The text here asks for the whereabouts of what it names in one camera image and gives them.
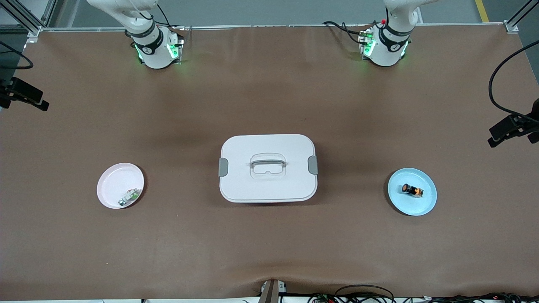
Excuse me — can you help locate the orange and black switch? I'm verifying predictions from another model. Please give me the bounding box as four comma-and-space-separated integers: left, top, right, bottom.
401, 183, 424, 198

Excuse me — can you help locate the white lidded storage box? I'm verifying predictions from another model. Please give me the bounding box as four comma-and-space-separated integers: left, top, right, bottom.
218, 134, 319, 204

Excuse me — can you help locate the light blue round plate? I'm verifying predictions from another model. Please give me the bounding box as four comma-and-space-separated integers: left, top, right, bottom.
387, 167, 438, 217

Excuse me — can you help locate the pink round plate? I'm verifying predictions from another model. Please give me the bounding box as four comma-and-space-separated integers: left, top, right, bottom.
96, 162, 145, 210

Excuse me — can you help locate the brown table cover sheet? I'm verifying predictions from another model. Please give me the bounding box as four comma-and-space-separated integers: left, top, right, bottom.
0, 23, 539, 301

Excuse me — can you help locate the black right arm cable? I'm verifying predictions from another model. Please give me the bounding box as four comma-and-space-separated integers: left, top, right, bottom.
0, 40, 34, 70

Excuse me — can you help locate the aluminium frame profile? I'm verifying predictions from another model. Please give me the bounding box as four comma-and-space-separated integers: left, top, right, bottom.
504, 0, 539, 33
0, 0, 57, 37

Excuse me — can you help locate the green and silver switch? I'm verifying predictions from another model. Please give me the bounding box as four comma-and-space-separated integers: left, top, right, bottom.
118, 189, 142, 207

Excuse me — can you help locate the black right base cable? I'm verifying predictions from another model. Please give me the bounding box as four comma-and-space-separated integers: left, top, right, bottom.
156, 4, 186, 31

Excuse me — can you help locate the black base cable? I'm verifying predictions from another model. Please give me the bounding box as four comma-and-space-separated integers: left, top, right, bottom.
156, 4, 186, 31
323, 20, 371, 45

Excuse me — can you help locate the black left base cable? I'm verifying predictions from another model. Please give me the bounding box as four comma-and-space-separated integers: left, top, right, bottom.
323, 20, 371, 45

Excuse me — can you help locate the black cable loop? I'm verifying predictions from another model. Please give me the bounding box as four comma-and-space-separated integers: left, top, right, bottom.
335, 285, 395, 303

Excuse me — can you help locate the aluminium table edge rail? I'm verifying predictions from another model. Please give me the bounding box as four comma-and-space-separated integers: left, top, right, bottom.
40, 23, 516, 32

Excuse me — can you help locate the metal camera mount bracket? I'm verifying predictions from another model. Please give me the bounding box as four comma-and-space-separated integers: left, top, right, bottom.
259, 279, 288, 303

